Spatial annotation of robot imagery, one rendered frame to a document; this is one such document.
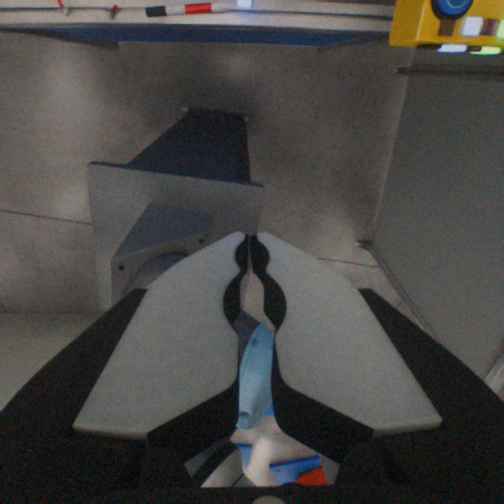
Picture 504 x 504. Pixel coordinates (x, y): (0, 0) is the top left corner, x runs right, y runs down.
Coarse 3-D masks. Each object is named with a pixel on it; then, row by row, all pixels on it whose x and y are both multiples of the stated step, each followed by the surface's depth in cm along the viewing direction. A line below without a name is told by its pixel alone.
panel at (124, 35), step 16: (64, 32) 84; (80, 32) 85; (96, 32) 85; (112, 32) 85; (128, 32) 85; (144, 32) 84; (160, 32) 84; (176, 32) 84; (192, 32) 83; (208, 32) 83; (224, 32) 82; (240, 32) 81; (256, 32) 80; (272, 32) 79; (288, 32) 78
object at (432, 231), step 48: (432, 96) 115; (480, 96) 91; (432, 144) 115; (480, 144) 91; (384, 192) 155; (432, 192) 115; (480, 192) 92; (384, 240) 155; (432, 240) 115; (480, 240) 92; (432, 288) 115; (480, 288) 91; (480, 336) 91
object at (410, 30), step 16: (400, 0) 42; (416, 0) 38; (432, 0) 37; (480, 0) 37; (496, 0) 37; (400, 16) 42; (416, 16) 38; (432, 16) 38; (448, 16) 37; (464, 16) 38; (480, 16) 38; (496, 16) 38; (400, 32) 42; (416, 32) 39; (432, 32) 38; (480, 32) 38
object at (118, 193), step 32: (192, 128) 100; (224, 128) 108; (160, 160) 64; (192, 160) 68; (224, 160) 72; (96, 192) 55; (128, 192) 55; (160, 192) 55; (192, 192) 56; (224, 192) 56; (256, 192) 56; (96, 224) 58; (128, 224) 58; (224, 224) 59; (256, 224) 59; (96, 256) 62
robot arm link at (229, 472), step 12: (216, 444) 36; (228, 444) 37; (204, 456) 34; (216, 456) 34; (228, 456) 35; (240, 456) 37; (192, 468) 33; (204, 468) 33; (216, 468) 33; (228, 468) 34; (240, 468) 36; (204, 480) 32; (216, 480) 33; (228, 480) 34; (240, 480) 34
